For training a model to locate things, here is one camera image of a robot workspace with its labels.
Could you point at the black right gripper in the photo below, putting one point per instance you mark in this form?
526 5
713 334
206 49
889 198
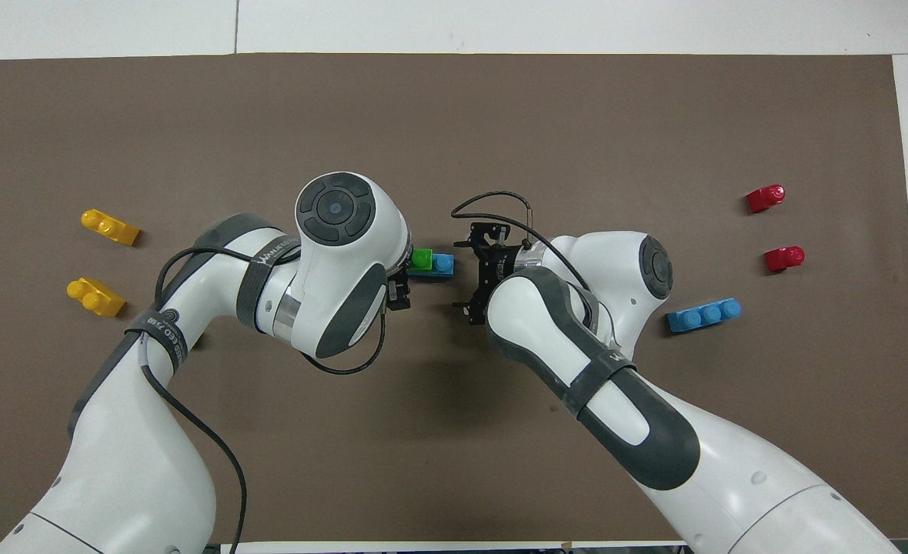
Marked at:
496 261

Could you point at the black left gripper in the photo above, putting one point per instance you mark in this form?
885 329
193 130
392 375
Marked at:
400 296

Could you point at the blue three-stud toy block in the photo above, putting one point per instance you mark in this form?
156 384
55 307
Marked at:
704 316
444 265

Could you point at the green two-stud toy block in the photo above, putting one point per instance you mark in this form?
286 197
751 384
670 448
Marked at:
422 258

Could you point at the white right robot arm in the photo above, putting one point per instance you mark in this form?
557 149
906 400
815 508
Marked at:
731 477

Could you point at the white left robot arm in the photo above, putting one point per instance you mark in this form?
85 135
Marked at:
138 462

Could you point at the red single-stud toy block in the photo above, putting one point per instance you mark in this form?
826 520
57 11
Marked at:
785 259
765 198

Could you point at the yellow two-stud toy block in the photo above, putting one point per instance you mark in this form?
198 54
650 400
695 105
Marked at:
96 297
110 228

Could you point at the brown table mat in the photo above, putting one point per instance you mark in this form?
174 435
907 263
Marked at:
454 115

